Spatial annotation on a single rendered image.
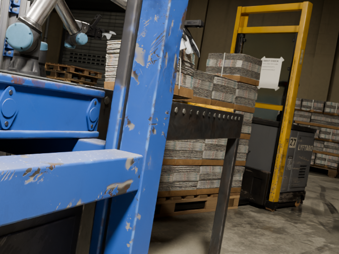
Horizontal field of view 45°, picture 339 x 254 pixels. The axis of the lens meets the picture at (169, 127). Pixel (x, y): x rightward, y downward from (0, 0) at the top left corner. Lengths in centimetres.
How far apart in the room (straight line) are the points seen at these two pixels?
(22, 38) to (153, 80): 132
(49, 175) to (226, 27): 949
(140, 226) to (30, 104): 27
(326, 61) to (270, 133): 549
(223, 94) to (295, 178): 128
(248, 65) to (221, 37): 648
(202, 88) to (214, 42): 695
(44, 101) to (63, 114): 6
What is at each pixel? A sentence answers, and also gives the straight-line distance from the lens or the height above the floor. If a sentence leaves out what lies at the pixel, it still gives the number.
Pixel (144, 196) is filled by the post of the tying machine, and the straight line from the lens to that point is 69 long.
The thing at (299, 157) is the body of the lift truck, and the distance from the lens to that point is 404.
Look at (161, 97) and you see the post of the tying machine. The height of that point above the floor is 80.
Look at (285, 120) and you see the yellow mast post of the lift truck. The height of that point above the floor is 82.
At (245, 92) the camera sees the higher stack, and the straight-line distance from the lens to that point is 341.
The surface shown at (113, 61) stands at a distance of 184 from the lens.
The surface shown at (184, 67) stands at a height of 97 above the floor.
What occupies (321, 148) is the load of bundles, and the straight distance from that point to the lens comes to 759.
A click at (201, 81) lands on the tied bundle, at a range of 297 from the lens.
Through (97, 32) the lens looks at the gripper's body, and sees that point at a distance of 291.
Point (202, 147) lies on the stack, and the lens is 306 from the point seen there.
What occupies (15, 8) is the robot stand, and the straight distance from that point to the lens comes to 233.
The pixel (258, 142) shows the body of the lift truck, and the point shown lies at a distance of 396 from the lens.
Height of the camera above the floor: 79
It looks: 3 degrees down
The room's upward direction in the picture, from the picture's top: 9 degrees clockwise
